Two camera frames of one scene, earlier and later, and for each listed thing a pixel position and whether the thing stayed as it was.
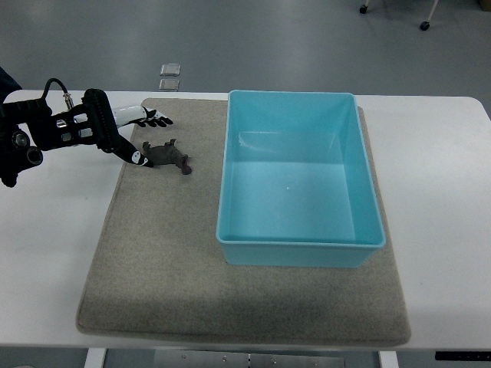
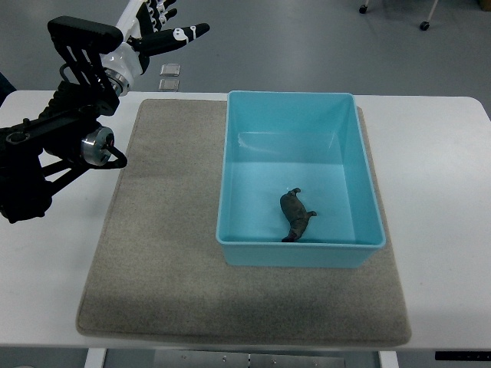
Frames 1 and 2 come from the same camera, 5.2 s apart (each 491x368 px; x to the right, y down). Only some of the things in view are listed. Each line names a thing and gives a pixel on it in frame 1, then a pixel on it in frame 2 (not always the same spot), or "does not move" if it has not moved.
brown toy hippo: (167, 154) -> (296, 213)
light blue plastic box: (297, 185) does not move
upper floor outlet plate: (170, 69) does not move
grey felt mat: (157, 272) does not move
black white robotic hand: (106, 119) -> (142, 26)
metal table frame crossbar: (223, 359) does not move
